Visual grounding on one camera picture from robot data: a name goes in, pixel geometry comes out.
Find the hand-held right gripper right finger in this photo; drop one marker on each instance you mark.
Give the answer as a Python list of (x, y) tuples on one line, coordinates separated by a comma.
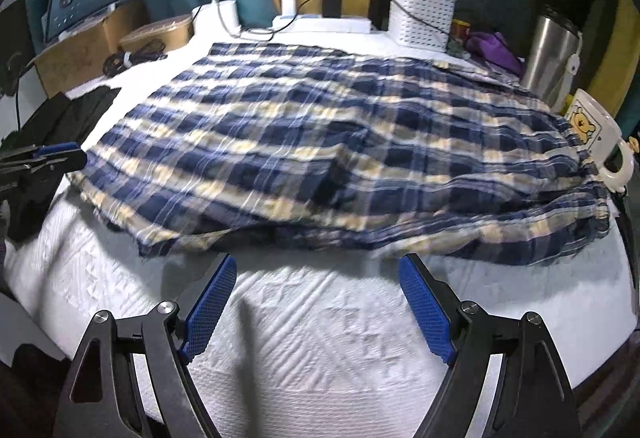
[(425, 313)]

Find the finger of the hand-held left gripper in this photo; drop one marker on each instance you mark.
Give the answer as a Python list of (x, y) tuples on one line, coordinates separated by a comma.
[(65, 163), (57, 148)]

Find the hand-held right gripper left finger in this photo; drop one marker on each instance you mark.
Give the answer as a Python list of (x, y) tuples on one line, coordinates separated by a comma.
[(210, 308)]

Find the blue plaid pants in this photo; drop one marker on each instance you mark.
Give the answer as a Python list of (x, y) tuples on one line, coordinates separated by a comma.
[(300, 143)]

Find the black folded cloth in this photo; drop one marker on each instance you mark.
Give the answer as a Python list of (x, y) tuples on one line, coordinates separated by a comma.
[(65, 113)]

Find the brown cardboard box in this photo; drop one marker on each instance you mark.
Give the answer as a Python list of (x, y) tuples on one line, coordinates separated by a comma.
[(75, 63)]

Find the white quilted table cover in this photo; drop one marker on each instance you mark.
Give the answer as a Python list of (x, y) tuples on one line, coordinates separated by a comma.
[(325, 328)]

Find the brown lidded food container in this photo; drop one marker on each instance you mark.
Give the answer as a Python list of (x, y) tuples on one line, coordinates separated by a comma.
[(155, 35)]

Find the white bear print mug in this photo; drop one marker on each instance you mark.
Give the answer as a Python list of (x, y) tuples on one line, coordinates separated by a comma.
[(595, 128)]

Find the purple cloth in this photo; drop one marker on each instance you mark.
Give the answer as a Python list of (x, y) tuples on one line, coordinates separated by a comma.
[(492, 50)]

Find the white charger plug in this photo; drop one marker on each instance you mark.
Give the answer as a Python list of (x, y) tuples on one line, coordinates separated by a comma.
[(289, 3)]

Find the stainless steel tumbler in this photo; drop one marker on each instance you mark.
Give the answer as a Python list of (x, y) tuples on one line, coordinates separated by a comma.
[(547, 58)]

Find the white perforated plastic basket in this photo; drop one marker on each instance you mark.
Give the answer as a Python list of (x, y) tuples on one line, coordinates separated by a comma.
[(420, 18)]

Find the white power strip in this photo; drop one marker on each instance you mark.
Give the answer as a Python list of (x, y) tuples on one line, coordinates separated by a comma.
[(345, 24)]

